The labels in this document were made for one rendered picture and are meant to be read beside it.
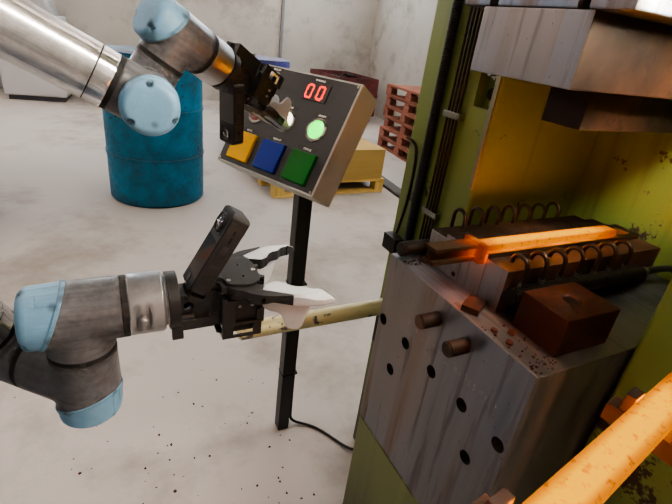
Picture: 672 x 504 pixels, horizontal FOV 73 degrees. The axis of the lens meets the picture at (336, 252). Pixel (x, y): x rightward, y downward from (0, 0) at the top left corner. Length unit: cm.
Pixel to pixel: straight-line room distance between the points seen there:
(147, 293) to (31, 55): 30
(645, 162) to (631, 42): 46
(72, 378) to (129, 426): 120
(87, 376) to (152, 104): 34
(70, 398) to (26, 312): 13
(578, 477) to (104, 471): 148
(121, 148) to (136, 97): 278
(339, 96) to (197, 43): 40
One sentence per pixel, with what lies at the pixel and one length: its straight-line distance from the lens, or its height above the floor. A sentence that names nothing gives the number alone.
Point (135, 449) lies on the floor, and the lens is 174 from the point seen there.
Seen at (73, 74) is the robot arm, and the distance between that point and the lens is 66.
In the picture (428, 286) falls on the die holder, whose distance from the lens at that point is 83.
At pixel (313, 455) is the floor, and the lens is 169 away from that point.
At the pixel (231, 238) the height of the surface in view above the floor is 106.
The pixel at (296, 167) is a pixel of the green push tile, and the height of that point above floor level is 101.
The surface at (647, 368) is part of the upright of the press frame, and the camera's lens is 84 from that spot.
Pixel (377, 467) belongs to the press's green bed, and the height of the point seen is 41.
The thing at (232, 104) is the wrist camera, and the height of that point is 116.
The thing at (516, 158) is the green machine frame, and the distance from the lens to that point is 108.
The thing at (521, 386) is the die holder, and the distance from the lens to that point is 72.
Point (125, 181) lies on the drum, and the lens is 349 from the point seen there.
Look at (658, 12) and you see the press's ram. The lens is 72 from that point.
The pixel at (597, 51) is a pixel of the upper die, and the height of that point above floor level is 132.
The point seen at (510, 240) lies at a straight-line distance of 86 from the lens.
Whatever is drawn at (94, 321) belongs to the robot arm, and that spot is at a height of 99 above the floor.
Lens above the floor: 131
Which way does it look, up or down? 26 degrees down
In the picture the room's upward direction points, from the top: 8 degrees clockwise
